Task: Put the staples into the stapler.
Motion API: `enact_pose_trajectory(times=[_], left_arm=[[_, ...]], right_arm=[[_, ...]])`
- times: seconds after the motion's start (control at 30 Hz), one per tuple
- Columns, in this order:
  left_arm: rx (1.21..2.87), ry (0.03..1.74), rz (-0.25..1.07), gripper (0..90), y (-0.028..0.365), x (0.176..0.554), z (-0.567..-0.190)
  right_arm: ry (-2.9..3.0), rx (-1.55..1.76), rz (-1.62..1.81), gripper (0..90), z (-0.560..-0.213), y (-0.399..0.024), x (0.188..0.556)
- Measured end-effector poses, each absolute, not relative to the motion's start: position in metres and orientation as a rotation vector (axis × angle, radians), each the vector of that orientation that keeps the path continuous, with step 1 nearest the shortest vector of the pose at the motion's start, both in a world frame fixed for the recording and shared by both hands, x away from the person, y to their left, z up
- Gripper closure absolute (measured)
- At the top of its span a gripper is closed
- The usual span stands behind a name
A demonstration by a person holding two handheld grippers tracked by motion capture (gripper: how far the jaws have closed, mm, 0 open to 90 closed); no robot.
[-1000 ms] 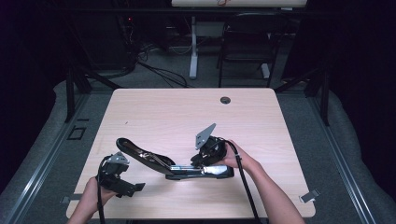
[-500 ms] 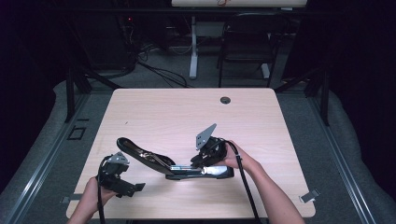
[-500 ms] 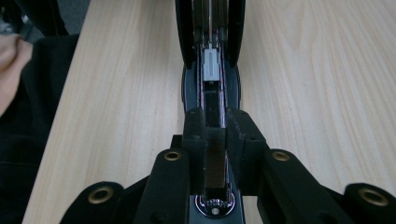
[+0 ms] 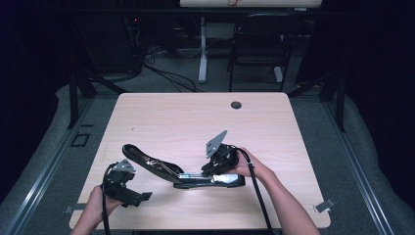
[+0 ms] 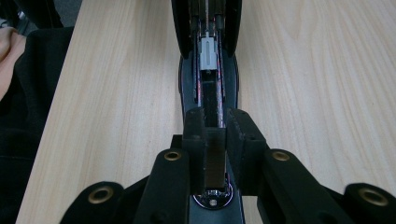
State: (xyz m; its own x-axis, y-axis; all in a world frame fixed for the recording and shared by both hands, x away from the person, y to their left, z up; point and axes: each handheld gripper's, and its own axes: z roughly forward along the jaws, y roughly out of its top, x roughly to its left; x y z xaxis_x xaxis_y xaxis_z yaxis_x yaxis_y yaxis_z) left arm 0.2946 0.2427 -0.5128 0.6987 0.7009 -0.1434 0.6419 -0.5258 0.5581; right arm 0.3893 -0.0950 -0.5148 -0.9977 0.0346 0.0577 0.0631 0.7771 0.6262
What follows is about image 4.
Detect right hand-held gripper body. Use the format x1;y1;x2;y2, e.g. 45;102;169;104
206;130;241;173

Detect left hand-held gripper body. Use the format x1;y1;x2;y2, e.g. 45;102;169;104
103;159;145;207

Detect person's right hand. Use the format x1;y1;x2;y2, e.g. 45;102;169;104
227;147;274;181

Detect person's left hand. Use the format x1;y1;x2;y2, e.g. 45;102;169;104
82;185;124;227

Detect grey tape piece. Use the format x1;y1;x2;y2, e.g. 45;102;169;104
313;198;337;213
63;203;88;214

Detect long white desk leg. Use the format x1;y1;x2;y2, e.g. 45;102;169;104
198;17;208;83

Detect black folding chair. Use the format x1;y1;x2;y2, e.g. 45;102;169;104
227;13;302;92

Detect dark computer tower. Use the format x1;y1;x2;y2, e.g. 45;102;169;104
74;13;143;74

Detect light background desk top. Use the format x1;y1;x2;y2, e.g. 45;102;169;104
179;0;324;8

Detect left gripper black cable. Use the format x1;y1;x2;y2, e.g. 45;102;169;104
101;163;113;235

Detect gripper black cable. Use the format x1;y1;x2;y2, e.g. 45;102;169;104
101;163;113;235
234;147;276;235

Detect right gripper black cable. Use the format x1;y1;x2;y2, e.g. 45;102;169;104
234;147;276;235

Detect metal floor rail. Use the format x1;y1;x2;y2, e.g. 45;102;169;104
0;97;96;235
322;97;395;235

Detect black floor cables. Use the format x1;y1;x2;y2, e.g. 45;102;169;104
143;63;199;93

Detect black metal frame stand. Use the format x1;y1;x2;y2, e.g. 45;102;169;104
68;70;128;129
287;70;346;133

